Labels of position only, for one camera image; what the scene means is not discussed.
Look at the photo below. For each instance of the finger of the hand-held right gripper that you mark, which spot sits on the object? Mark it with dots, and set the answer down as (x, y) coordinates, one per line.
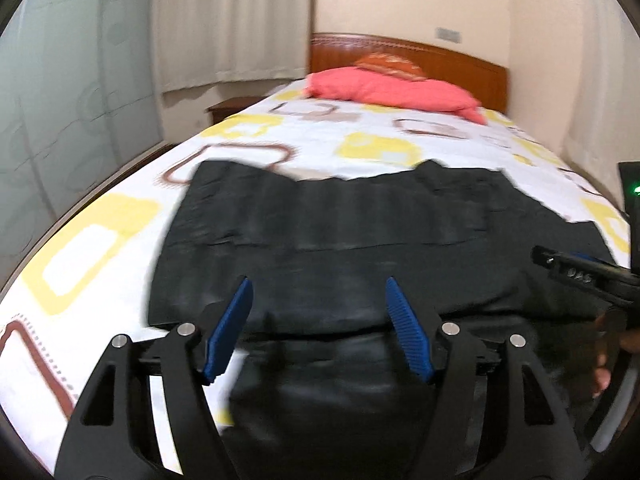
(575, 267)

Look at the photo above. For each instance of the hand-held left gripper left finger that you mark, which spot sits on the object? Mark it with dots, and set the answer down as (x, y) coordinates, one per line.
(227, 330)

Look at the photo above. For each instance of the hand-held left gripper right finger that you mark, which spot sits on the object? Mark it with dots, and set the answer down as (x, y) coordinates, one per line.
(410, 332)

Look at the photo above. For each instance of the black padded jacket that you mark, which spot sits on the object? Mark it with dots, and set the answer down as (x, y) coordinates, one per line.
(325, 240)

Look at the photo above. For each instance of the person's right hand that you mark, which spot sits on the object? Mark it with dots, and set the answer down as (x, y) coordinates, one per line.
(607, 355)

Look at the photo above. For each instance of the bed with patterned sheet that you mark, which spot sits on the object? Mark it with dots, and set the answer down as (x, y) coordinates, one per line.
(100, 220)

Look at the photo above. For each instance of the white window curtain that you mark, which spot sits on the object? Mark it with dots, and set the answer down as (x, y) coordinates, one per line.
(235, 20)
(607, 70)

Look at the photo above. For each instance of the wooden nightstand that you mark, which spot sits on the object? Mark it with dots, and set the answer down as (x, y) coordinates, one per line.
(230, 109)

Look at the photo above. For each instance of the wooden bed headboard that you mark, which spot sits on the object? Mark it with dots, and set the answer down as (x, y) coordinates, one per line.
(465, 67)

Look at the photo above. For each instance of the pink blanket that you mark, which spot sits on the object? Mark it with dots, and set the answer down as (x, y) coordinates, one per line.
(400, 92)

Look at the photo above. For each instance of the orange patterned cushion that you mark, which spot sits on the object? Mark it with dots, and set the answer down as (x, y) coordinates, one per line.
(390, 65)

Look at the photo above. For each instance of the frosted glass wardrobe door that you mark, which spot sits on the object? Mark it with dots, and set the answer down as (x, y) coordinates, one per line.
(65, 90)

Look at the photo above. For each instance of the wall switch plate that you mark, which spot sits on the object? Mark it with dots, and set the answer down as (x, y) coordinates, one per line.
(447, 35)

